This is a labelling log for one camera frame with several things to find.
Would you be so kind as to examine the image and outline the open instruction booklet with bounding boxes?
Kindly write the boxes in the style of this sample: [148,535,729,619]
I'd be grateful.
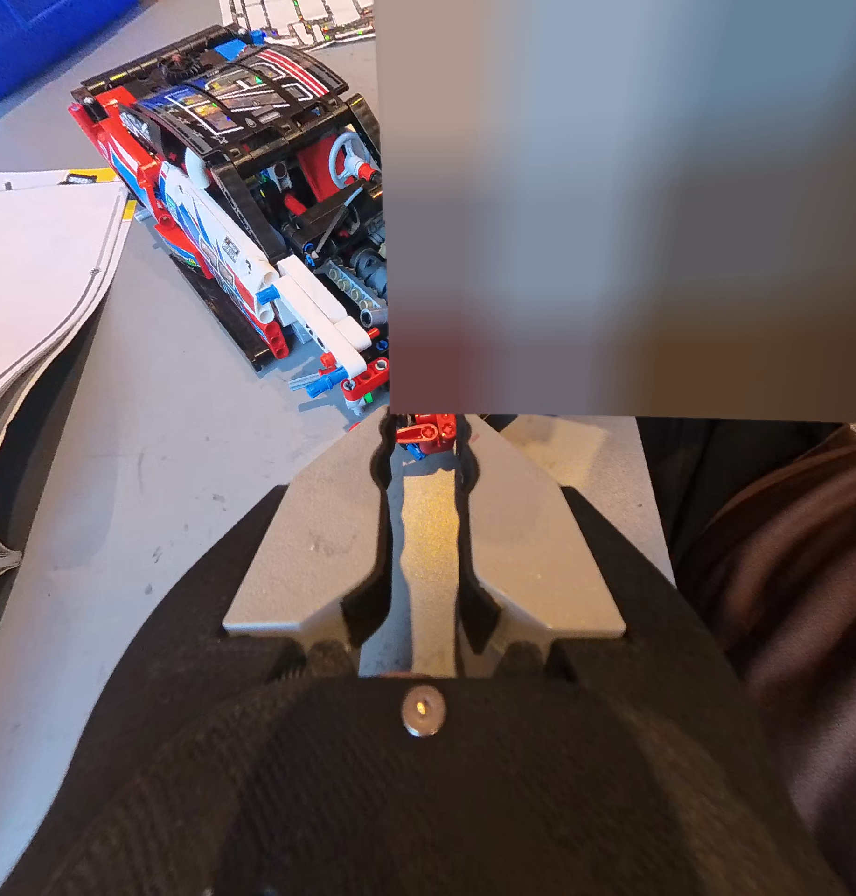
[0,167,138,576]

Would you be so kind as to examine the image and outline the blue plastic bin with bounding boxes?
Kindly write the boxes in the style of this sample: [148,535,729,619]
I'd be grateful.
[0,0,139,111]

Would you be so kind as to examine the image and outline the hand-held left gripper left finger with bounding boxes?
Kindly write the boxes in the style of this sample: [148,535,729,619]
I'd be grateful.
[223,409,394,645]

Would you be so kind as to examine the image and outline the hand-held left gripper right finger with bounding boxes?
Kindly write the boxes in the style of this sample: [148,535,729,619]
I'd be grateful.
[457,413,626,656]

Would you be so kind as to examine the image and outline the holographic sticker sheet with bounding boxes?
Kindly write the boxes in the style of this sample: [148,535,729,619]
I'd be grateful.
[217,0,377,47]

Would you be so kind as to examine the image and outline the toy brick race car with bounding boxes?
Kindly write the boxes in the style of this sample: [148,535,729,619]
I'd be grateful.
[67,24,461,461]

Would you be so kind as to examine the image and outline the person's brown hoodie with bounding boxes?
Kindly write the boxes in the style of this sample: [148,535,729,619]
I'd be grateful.
[678,422,856,896]

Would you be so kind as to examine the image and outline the person's black trousers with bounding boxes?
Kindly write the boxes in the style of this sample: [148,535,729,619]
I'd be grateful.
[636,417,850,555]

